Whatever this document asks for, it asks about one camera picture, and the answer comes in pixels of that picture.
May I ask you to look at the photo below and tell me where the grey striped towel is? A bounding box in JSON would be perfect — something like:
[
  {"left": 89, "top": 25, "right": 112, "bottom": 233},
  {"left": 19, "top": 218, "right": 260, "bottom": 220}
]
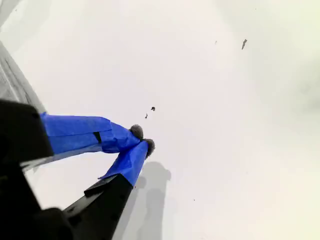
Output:
[{"left": 0, "top": 41, "right": 47, "bottom": 114}]

